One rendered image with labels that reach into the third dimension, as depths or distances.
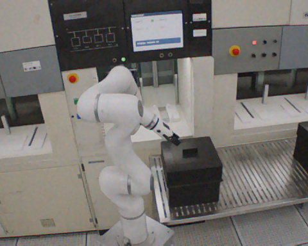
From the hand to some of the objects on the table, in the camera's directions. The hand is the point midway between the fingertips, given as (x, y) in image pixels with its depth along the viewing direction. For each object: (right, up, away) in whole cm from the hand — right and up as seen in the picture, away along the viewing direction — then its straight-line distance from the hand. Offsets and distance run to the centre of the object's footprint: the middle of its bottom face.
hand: (175, 139), depth 161 cm
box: (+96, -18, +26) cm, 101 cm away
